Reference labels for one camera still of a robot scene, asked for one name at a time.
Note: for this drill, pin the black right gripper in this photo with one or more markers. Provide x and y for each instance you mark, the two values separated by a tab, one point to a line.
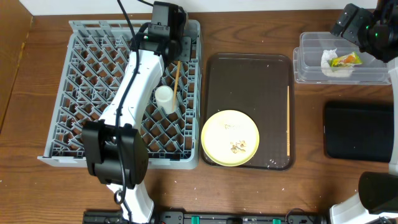
339	23

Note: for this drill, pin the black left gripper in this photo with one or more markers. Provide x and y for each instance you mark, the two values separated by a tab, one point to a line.
184	48

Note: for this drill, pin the wooden chopstick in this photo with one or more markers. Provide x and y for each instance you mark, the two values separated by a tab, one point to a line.
288	121
176	84

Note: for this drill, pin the yellow green snack wrapper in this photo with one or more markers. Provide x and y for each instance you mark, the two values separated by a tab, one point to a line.
348	60

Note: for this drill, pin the white cup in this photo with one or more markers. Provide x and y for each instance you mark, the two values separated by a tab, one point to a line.
166	99

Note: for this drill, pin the yellow plate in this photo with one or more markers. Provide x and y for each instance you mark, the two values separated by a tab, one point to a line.
229	126

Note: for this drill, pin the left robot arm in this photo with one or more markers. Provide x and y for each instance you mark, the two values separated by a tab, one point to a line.
115	152

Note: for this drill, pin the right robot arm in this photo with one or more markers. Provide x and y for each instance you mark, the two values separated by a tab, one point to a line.
376	200

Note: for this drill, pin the grey plastic dishwasher rack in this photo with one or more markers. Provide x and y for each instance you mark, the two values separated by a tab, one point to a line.
94	66

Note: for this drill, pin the clear plastic waste bin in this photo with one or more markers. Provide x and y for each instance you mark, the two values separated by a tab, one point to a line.
307	59

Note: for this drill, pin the black waste bin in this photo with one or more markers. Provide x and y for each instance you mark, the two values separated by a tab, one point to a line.
358	131

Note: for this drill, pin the crumpled white tissue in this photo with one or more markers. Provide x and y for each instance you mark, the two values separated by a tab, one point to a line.
330	71

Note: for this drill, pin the dark brown serving tray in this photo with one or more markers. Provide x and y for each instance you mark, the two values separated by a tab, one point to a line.
255	84

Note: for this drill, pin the food scraps on plate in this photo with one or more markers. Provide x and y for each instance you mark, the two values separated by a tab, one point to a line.
238	147

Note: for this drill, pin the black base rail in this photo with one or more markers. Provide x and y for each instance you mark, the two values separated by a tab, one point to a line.
189	218

